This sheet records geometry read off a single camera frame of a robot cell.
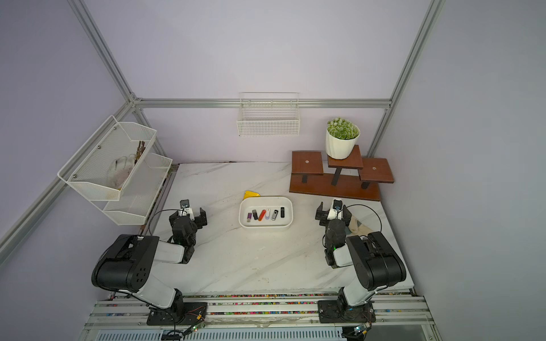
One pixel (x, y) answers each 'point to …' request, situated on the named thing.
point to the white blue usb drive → (267, 214)
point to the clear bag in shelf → (120, 170)
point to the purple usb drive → (249, 217)
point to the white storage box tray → (247, 204)
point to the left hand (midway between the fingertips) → (190, 212)
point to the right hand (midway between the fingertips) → (333, 206)
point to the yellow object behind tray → (249, 194)
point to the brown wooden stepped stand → (353, 177)
